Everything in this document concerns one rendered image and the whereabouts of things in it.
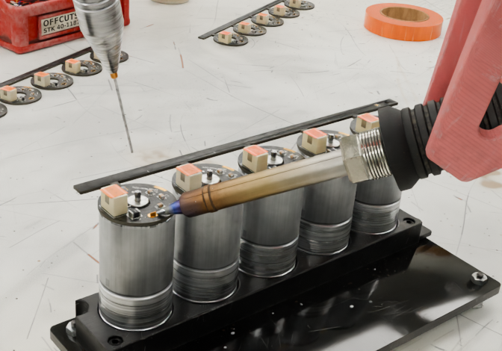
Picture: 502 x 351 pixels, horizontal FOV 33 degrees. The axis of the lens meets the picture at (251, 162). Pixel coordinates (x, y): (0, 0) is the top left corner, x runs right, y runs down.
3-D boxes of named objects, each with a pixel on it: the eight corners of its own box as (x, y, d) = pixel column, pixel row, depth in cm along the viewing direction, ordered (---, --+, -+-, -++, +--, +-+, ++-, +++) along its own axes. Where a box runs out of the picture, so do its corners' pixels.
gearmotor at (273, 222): (306, 283, 32) (322, 164, 30) (256, 305, 31) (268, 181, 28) (265, 253, 34) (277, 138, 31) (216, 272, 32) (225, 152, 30)
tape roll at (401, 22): (369, 12, 69) (371, -2, 68) (443, 23, 67) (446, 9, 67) (358, 33, 63) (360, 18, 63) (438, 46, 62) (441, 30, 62)
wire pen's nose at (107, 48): (83, 78, 22) (71, 30, 21) (106, 53, 22) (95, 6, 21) (119, 88, 21) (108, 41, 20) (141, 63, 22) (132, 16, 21)
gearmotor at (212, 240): (249, 308, 30) (261, 184, 28) (193, 331, 29) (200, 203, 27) (208, 275, 32) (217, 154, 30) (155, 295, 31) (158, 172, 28)
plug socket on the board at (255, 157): (273, 168, 29) (274, 151, 29) (253, 174, 29) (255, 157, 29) (258, 159, 30) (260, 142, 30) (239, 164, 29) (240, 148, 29)
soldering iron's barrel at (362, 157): (187, 239, 25) (394, 185, 24) (168, 196, 25) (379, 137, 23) (196, 215, 27) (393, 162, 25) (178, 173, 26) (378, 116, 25)
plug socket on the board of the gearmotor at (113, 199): (134, 210, 26) (135, 192, 26) (110, 218, 26) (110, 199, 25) (122, 199, 27) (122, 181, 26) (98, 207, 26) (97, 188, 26)
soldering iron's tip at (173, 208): (158, 223, 26) (187, 216, 26) (152, 210, 26) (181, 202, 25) (161, 215, 26) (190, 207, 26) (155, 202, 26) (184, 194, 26)
